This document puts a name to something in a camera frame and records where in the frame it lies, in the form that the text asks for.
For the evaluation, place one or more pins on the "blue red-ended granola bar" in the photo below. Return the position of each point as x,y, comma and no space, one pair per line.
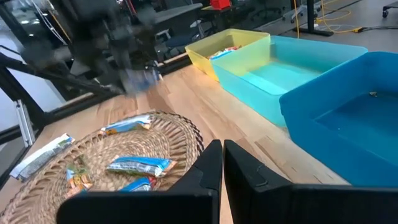
138,185
224,52

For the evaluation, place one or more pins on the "silver frame bracket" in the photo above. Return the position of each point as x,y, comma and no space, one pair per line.
25,123

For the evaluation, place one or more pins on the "yellow plastic bin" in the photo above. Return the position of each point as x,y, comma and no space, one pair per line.
199,56

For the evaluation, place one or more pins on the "blue plastic bin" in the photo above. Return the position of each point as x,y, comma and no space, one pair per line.
311,149

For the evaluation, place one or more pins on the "teal plastic bin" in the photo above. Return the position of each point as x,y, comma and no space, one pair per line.
248,90

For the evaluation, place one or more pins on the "black floor post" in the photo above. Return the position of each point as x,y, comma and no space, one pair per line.
310,15

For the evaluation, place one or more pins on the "orange blue granola bar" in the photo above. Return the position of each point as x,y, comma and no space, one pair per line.
77,180

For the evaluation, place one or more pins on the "blue office chair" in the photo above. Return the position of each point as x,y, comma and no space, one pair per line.
180,40

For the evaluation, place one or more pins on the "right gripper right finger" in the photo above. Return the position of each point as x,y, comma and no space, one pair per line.
295,208

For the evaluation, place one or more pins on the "round woven straw placemat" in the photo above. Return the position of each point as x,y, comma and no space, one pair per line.
109,146

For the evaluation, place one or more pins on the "red box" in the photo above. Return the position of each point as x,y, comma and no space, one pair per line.
220,3

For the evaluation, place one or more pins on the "white dark blue granola bar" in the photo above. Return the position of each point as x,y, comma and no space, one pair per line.
40,158

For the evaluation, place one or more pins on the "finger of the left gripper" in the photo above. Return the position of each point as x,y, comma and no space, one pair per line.
124,81
155,73

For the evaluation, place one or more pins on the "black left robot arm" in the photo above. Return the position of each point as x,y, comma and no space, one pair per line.
84,37

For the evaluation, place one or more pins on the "grey desk top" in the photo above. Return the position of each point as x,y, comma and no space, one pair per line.
174,14

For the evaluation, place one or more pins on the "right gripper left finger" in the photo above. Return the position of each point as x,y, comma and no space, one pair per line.
155,208

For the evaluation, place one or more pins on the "office chair base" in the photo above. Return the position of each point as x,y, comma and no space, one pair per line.
390,9

